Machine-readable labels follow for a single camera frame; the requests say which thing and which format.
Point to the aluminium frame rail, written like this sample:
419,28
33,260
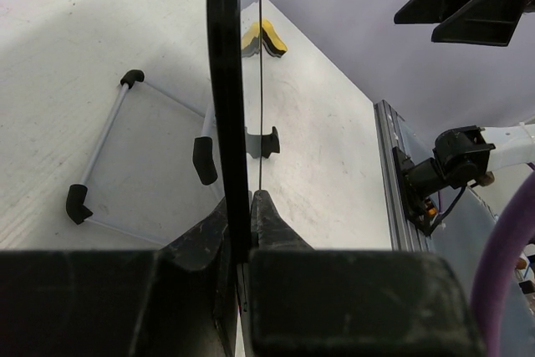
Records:
392,134

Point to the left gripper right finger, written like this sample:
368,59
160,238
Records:
308,302

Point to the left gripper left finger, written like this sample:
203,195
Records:
176,301

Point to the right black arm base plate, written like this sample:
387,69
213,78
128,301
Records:
419,211

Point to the yellow whiteboard eraser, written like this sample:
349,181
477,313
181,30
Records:
262,35

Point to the metal whiteboard stand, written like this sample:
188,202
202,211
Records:
155,170

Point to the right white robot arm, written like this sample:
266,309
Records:
461,155

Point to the small black-framed whiteboard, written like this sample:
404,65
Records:
235,56

